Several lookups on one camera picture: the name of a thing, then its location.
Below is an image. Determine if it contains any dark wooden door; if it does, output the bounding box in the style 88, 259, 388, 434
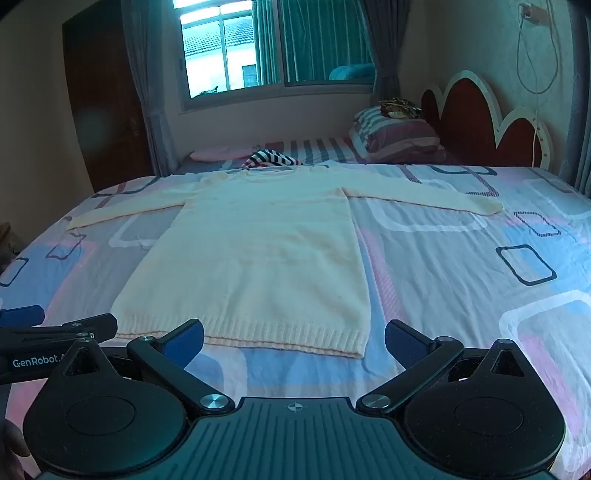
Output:
62, 7, 156, 195

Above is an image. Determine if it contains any cream knit sweater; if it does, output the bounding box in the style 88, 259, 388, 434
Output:
65, 165, 504, 360

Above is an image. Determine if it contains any red white headboard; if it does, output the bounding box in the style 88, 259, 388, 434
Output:
420, 70, 553, 169

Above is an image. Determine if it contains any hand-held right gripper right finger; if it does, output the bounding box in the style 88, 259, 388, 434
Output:
358, 320, 534, 414

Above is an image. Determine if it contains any teal curtain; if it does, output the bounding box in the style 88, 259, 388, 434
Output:
252, 0, 376, 86

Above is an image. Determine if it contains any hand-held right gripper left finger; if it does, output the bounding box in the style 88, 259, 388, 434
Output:
60, 318, 234, 414

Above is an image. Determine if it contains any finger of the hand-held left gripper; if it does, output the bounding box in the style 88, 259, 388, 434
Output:
0, 313, 117, 344
0, 305, 46, 326

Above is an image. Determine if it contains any white cable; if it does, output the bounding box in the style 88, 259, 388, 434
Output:
516, 4, 560, 168

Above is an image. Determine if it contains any striped pink grey bedsheet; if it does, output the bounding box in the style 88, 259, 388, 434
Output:
178, 136, 462, 176

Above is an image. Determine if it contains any grey curtain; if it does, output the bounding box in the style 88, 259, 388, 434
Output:
359, 0, 428, 110
121, 0, 179, 176

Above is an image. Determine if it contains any striped red black white garment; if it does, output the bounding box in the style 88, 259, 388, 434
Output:
240, 148, 304, 171

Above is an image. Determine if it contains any patterned pastel bedsheet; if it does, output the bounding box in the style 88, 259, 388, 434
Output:
0, 164, 591, 480

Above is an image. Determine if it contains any striped pink grey pillow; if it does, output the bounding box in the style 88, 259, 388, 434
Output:
348, 106, 448, 164

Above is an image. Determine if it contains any pink cloth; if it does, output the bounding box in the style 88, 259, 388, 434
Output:
191, 147, 237, 162

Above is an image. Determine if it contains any window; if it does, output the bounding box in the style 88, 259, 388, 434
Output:
173, 0, 377, 100

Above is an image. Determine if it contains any wall socket with charger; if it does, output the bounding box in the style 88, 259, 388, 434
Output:
519, 2, 546, 25

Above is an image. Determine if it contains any colourful cloth bundle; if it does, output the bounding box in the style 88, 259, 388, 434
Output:
379, 98, 423, 120

